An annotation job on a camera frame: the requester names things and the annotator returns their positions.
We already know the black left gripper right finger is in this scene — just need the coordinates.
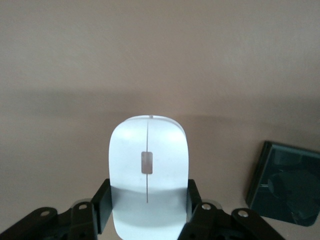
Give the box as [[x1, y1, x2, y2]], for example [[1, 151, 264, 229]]
[[178, 178, 286, 240]]

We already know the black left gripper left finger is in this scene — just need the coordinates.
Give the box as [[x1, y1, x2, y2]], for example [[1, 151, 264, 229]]
[[0, 178, 113, 240]]

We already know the black smartphone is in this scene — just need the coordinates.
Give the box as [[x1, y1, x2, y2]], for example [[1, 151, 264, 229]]
[[245, 140, 320, 228]]

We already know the white computer mouse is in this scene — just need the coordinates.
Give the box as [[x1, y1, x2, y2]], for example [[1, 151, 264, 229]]
[[108, 114, 190, 240]]

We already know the brown table cloth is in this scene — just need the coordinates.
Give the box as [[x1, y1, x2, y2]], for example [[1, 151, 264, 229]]
[[0, 0, 320, 240]]

